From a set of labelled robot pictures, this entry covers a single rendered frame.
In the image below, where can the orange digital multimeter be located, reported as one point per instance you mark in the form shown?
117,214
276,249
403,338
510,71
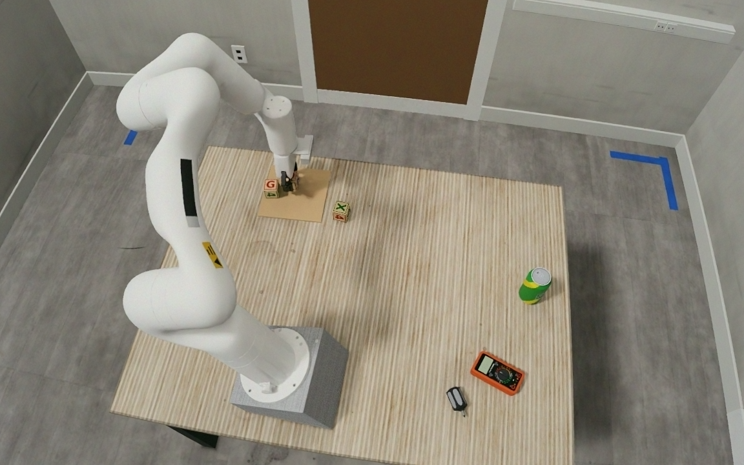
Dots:
497,373

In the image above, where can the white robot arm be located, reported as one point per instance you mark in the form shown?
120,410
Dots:
181,90

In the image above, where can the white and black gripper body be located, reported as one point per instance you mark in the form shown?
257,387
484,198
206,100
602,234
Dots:
284,163

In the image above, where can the black and grey screwdriver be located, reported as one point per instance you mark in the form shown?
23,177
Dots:
457,399

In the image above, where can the green and yellow soda can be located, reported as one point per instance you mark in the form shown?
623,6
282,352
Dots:
535,285

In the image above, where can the tan square mat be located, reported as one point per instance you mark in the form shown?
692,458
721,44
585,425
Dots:
305,204

